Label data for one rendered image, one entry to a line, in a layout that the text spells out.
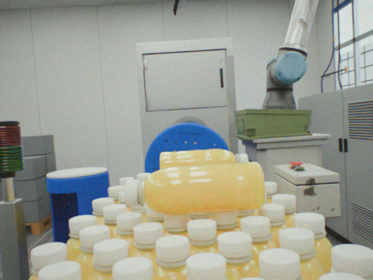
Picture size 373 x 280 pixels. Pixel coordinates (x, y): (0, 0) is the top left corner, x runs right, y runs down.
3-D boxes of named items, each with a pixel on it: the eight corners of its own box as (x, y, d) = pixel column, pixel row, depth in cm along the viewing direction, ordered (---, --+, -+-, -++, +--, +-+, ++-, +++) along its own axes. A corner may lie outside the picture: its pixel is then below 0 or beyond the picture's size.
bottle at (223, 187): (268, 185, 46) (130, 193, 47) (264, 219, 51) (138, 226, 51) (258, 151, 52) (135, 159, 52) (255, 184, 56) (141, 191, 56)
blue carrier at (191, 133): (211, 174, 199) (216, 124, 198) (228, 213, 112) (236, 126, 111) (162, 169, 199) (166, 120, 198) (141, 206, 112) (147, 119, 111)
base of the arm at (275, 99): (291, 111, 162) (292, 90, 161) (300, 110, 147) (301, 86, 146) (259, 111, 163) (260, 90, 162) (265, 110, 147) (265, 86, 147)
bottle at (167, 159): (162, 184, 83) (240, 179, 83) (159, 180, 76) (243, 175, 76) (161, 155, 84) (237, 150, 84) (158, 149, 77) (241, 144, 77)
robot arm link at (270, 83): (289, 90, 160) (290, 60, 160) (297, 86, 147) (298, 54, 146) (263, 90, 160) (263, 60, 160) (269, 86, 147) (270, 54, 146)
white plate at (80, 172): (67, 168, 182) (67, 170, 182) (33, 176, 155) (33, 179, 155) (116, 166, 176) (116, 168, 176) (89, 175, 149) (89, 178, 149)
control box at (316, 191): (310, 198, 98) (308, 161, 97) (341, 217, 78) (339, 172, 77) (275, 200, 98) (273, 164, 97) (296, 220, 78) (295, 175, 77)
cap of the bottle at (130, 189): (135, 193, 49) (122, 194, 49) (139, 211, 51) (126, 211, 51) (137, 174, 52) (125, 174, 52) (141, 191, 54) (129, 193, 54)
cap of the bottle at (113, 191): (129, 194, 77) (128, 186, 77) (111, 197, 75) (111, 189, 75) (122, 192, 80) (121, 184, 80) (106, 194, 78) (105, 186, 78)
